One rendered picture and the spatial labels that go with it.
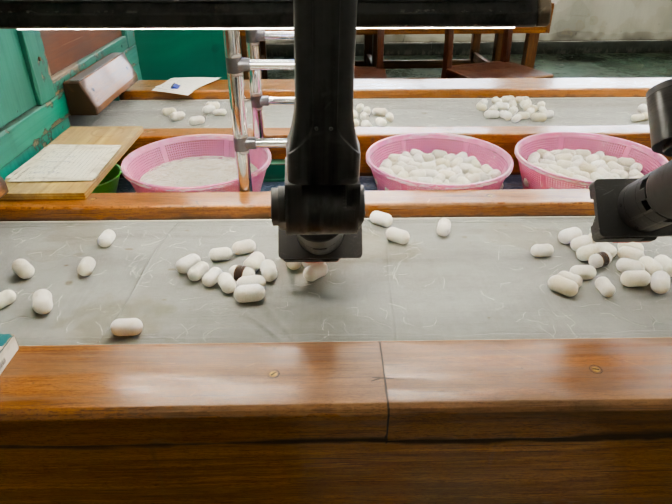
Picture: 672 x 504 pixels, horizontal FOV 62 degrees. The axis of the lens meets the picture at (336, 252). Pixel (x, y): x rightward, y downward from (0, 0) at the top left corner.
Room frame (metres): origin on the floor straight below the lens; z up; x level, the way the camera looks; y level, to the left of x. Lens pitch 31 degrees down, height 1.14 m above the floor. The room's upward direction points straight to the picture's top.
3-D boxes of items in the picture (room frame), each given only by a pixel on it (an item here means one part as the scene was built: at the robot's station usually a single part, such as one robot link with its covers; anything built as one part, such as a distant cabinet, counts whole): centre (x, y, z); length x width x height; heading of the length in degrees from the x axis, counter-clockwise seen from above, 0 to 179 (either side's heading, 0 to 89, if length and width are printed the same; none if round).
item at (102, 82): (1.30, 0.53, 0.83); 0.30 x 0.06 x 0.07; 1
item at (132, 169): (0.96, 0.25, 0.72); 0.27 x 0.27 x 0.10
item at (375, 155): (0.97, -0.19, 0.72); 0.27 x 0.27 x 0.10
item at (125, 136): (0.96, 0.47, 0.77); 0.33 x 0.15 x 0.01; 1
